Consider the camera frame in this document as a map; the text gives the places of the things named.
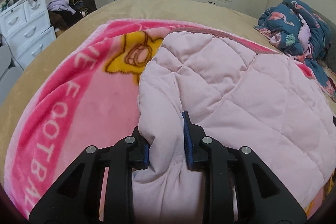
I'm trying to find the pink quilted jacket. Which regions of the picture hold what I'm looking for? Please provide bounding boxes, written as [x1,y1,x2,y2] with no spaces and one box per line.
[133,31,335,223]

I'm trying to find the lilac clothes pile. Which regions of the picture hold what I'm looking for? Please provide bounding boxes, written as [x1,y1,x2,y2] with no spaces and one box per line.
[47,0,76,15]

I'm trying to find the pink cartoon fleece blanket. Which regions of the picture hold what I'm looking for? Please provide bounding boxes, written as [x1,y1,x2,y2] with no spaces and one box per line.
[4,19,335,222]

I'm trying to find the grey chair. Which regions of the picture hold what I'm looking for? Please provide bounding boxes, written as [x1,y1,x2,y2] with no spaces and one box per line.
[0,45,23,105]

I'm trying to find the teal flamingo quilt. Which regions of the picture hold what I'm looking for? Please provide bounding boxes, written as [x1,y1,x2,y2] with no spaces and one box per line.
[254,0,335,101]

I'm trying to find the beige bed cover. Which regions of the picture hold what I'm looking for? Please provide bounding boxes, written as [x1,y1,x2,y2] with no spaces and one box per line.
[1,0,273,170]

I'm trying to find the white drawer cabinet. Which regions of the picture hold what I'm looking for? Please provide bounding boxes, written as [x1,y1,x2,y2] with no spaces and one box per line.
[1,0,56,69]

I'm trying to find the black bag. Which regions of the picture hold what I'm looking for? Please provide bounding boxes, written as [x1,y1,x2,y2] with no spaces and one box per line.
[68,0,97,14]

